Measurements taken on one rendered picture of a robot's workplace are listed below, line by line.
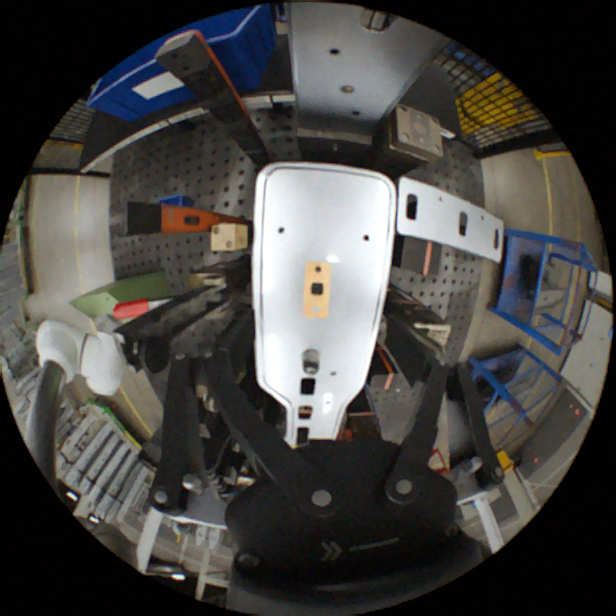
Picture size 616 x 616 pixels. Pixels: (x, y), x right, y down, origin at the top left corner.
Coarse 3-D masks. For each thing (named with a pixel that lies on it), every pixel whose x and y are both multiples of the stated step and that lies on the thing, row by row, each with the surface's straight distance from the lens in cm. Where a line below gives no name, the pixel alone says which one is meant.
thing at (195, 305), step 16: (208, 288) 25; (176, 304) 21; (192, 304) 24; (208, 304) 28; (224, 304) 28; (144, 320) 19; (160, 320) 19; (176, 320) 22; (192, 320) 24; (128, 336) 17; (144, 336) 20; (160, 336) 16; (176, 336) 21; (128, 352) 19; (144, 352) 16; (160, 352) 16; (128, 368) 19; (160, 368) 16
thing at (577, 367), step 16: (592, 304) 783; (592, 320) 784; (608, 320) 779; (592, 336) 788; (608, 336) 780; (576, 352) 805; (592, 352) 793; (608, 352) 787; (560, 368) 833; (576, 368) 812; (592, 368) 801; (576, 384) 822; (592, 384) 810; (592, 400) 822
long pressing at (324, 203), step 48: (288, 192) 31; (336, 192) 31; (384, 192) 33; (288, 240) 30; (336, 240) 31; (384, 240) 33; (288, 288) 31; (336, 288) 32; (384, 288) 34; (288, 336) 35; (336, 336) 35; (288, 384) 41; (336, 384) 41; (288, 432) 54; (336, 432) 56
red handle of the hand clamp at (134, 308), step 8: (168, 296) 28; (176, 296) 27; (208, 296) 27; (216, 296) 27; (120, 304) 29; (128, 304) 28; (136, 304) 28; (144, 304) 28; (152, 304) 28; (160, 304) 27; (120, 312) 29; (128, 312) 28; (136, 312) 28; (144, 312) 28
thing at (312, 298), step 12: (312, 264) 30; (324, 264) 30; (312, 276) 30; (324, 276) 30; (312, 288) 28; (324, 288) 29; (312, 300) 29; (324, 300) 29; (312, 312) 29; (324, 312) 29
